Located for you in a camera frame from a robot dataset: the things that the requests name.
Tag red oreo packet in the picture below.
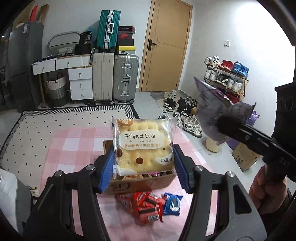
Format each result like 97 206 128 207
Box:
132 192 166 224

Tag pink checkered tablecloth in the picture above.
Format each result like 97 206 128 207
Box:
40 126 192 240

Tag dotted white rug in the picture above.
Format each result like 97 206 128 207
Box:
1 104 138 196

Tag beige suitcase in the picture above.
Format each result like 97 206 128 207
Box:
92 53 114 101

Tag woven laundry basket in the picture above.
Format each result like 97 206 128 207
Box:
46 72 68 108

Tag blue oreo packet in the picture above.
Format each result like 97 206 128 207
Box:
163 192 183 216

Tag shoes on floor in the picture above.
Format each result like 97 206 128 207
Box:
159 90 203 138

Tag nougat cracker packet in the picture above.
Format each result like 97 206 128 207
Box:
112 117 176 176

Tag white drawer desk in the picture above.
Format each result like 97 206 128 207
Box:
32 54 93 108

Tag red triangular snack bag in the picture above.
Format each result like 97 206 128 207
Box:
115 193 138 216

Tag cardboard box on floor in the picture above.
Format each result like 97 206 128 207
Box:
232 143 260 172

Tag wooden door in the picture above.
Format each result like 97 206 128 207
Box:
139 1 193 91

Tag stacked shoe boxes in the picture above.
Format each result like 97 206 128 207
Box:
116 25 136 55

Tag person's right hand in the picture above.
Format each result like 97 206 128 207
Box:
249 164 287 215

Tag wooden shoe rack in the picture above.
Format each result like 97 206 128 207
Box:
204 56 249 103

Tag teal suitcase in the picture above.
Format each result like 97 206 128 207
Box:
96 9 121 52

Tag purple snack bag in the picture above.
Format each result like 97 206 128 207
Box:
194 77 255 143

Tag grey oval mirror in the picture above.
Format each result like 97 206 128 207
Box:
47 31 80 55

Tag purple plastic bag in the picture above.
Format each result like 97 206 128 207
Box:
226 110 259 150

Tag black refrigerator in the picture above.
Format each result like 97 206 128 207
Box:
8 22 44 113

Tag silver suitcase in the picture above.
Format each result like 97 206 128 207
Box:
113 54 139 104

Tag brown cardboard box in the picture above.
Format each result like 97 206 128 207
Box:
100 140 176 195

